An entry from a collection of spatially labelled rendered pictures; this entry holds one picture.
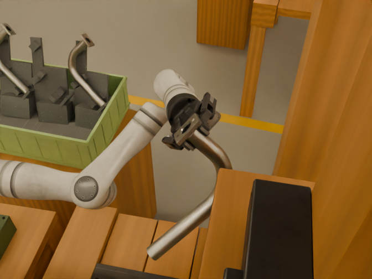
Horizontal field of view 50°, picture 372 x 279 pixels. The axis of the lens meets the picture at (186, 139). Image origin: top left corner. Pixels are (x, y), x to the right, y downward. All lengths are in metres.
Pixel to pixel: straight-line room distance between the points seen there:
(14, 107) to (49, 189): 0.86
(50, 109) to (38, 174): 0.75
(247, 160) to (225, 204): 2.13
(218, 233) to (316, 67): 0.35
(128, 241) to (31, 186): 0.41
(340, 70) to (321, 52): 0.05
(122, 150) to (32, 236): 0.60
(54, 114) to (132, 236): 0.69
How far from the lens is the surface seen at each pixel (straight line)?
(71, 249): 1.32
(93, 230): 1.34
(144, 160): 1.95
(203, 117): 0.72
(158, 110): 0.96
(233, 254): 0.54
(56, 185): 1.05
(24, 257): 1.41
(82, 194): 0.96
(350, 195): 0.35
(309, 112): 0.81
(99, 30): 4.04
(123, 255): 1.30
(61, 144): 1.58
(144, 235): 1.33
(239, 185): 0.61
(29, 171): 1.05
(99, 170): 0.95
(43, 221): 1.47
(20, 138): 1.68
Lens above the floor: 2.02
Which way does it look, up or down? 46 degrees down
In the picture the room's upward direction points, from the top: straight up
